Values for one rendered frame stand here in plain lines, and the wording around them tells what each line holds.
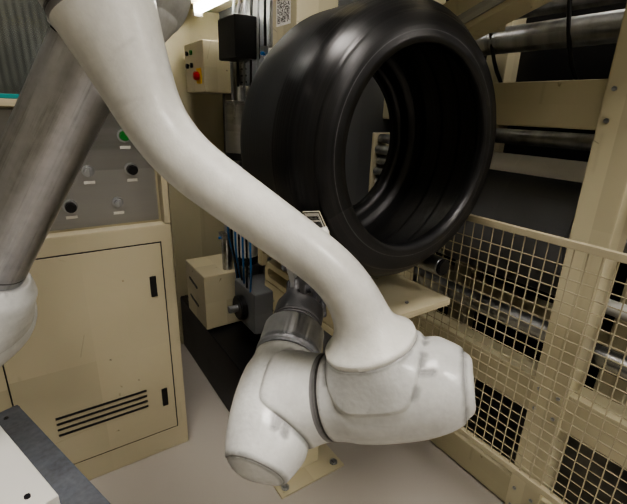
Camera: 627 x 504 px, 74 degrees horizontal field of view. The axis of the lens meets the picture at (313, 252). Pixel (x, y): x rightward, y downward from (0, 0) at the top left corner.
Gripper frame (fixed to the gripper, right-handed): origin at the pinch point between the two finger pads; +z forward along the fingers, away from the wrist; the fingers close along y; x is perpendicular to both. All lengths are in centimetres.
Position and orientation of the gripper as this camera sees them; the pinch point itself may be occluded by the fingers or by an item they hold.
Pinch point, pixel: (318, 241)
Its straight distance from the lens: 76.5
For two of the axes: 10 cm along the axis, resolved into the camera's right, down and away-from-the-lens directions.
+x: 9.0, -2.0, -3.8
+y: 3.9, 7.4, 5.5
